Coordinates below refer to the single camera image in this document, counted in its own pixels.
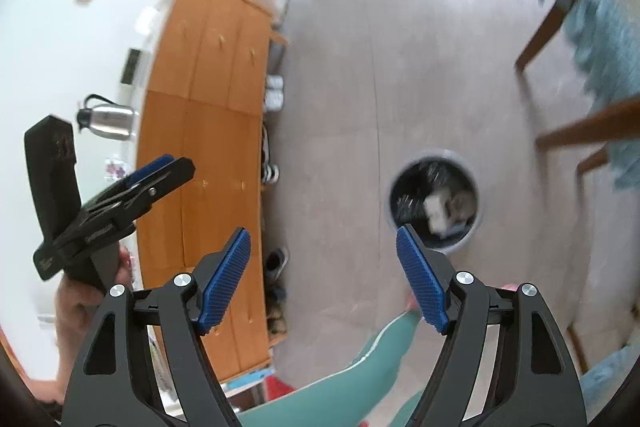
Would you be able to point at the person's left hand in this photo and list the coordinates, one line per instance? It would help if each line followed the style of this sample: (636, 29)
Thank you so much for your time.
(75, 307)

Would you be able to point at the round grey trash bin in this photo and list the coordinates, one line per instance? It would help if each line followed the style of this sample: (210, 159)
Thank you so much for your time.
(435, 202)

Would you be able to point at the grey shoes pair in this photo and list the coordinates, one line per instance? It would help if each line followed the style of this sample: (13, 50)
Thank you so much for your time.
(276, 263)

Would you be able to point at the white shoes pair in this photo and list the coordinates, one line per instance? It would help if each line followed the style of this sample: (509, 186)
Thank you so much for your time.
(274, 94)

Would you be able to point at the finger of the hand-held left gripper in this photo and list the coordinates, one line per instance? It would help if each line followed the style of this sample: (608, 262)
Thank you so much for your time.
(170, 179)
(150, 168)

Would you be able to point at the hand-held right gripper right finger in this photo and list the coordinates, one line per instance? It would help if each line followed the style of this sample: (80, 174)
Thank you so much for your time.
(422, 277)

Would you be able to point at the person's leg in teal pants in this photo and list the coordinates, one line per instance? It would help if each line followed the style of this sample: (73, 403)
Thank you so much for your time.
(350, 377)

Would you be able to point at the steel thermos jug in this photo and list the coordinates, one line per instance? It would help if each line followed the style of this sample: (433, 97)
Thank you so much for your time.
(110, 121)

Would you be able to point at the brown wooden chair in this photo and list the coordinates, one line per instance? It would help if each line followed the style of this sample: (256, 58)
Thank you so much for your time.
(560, 17)

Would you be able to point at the orange wooden cabinet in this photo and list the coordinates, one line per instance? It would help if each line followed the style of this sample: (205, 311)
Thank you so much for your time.
(210, 132)

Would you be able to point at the black wall panel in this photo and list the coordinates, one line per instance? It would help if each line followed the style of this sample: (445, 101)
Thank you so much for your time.
(131, 66)

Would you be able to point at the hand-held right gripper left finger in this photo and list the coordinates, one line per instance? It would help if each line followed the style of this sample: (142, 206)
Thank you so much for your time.
(225, 277)

